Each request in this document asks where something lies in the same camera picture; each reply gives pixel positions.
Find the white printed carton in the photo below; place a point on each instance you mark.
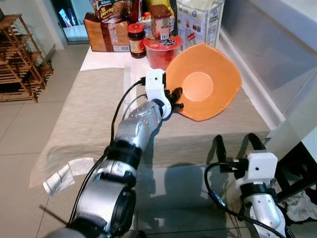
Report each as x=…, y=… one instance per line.
x=200, y=22

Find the instant noodle packet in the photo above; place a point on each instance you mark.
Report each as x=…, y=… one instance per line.
x=113, y=10

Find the beige table cloth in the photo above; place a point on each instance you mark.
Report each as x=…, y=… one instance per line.
x=94, y=119

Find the white crumpled cloth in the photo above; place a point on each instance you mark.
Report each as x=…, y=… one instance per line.
x=302, y=206

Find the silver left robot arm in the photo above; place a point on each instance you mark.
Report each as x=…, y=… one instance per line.
x=126, y=134

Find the wooden slatted rack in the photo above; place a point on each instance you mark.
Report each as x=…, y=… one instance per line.
x=22, y=59

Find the orange plastic bowl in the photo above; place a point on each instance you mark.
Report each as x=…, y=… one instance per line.
x=203, y=87

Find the white counter cabinet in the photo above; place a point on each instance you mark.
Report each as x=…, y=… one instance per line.
x=277, y=54

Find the dark sauce jar red lid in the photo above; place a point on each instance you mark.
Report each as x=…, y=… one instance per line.
x=136, y=42

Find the red instant noodle cup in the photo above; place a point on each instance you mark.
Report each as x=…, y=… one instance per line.
x=159, y=53

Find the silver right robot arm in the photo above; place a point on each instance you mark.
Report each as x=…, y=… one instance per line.
x=262, y=210

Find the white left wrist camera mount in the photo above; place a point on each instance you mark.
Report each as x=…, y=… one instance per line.
x=156, y=84

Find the brown and white food box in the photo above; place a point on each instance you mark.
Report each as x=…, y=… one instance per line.
x=106, y=35

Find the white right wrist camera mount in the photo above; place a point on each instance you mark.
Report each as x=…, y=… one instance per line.
x=258, y=168

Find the black metal frame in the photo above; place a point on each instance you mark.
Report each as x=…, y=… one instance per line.
x=292, y=171

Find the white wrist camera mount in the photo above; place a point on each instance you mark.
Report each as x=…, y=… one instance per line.
x=156, y=84
x=258, y=168

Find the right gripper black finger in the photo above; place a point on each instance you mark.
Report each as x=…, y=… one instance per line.
x=220, y=148
x=253, y=141

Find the white table cloth label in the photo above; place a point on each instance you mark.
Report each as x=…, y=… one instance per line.
x=62, y=177

